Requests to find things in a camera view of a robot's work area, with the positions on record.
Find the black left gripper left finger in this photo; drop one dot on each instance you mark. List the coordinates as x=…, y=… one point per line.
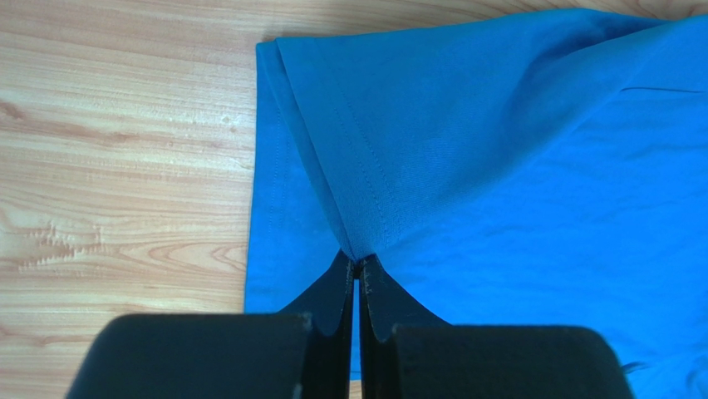
x=326, y=307

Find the blue t shirt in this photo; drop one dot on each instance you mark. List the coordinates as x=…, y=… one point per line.
x=540, y=168

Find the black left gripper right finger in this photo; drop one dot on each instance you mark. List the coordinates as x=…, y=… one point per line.
x=387, y=312

